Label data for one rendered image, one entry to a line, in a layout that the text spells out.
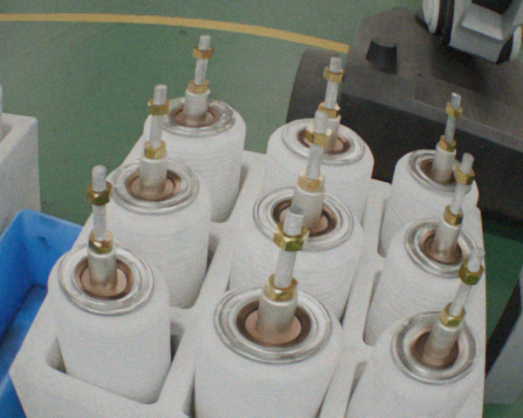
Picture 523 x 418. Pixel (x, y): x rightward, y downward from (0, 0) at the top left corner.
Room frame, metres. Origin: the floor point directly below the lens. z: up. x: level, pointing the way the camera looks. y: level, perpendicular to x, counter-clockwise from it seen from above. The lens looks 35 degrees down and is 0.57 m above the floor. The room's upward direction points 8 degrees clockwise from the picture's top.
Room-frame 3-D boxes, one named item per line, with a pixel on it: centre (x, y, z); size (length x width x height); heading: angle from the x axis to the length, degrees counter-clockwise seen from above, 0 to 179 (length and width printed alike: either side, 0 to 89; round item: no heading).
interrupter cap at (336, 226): (0.44, -0.03, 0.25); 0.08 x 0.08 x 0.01
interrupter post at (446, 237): (0.42, -0.15, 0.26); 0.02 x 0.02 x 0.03
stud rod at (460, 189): (0.42, -0.15, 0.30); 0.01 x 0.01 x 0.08
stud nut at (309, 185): (0.44, -0.03, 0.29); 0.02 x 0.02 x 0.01; 41
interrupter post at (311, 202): (0.44, -0.03, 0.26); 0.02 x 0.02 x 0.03
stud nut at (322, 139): (0.44, -0.03, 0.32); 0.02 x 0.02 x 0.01; 41
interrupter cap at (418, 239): (0.42, -0.15, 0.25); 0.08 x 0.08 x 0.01
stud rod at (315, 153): (0.44, -0.03, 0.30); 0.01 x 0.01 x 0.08
